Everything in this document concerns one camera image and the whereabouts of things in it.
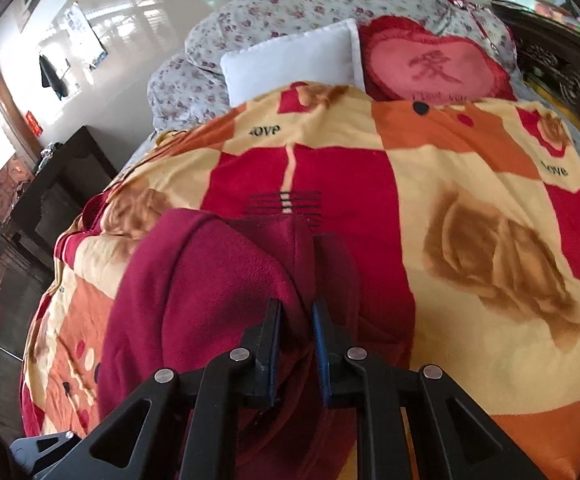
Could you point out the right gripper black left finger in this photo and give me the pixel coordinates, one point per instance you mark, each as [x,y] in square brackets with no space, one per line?
[177,426]

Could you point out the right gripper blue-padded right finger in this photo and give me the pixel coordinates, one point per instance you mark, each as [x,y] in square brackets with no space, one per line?
[411,425]

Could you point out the dark red fleece garment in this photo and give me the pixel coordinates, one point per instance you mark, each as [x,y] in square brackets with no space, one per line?
[196,282]

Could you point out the red orange love blanket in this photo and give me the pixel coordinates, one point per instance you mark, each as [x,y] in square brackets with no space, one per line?
[484,197]

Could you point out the dark wooden side table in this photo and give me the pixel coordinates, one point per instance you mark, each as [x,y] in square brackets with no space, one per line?
[64,183]

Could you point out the floral quilt pile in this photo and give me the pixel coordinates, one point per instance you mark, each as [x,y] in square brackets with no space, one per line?
[189,89]

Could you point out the red heart-shaped cushion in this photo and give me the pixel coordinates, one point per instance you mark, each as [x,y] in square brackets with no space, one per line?
[404,61]

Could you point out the dark carved wooden headboard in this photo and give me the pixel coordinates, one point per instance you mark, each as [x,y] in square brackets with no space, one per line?
[547,50]

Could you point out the white square pillow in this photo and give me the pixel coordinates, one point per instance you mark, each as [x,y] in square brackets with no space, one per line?
[328,55]

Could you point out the clutter on headboard shelf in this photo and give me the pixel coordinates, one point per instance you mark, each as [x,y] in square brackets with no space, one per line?
[564,12]

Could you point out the red paper wall decoration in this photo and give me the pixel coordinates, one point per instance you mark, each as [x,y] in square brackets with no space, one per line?
[33,124]

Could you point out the dark cloth hanging on wall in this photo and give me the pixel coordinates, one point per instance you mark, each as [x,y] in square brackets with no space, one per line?
[50,78]

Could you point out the wall calendar poster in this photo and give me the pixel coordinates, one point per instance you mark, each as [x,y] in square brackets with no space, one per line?
[87,45]

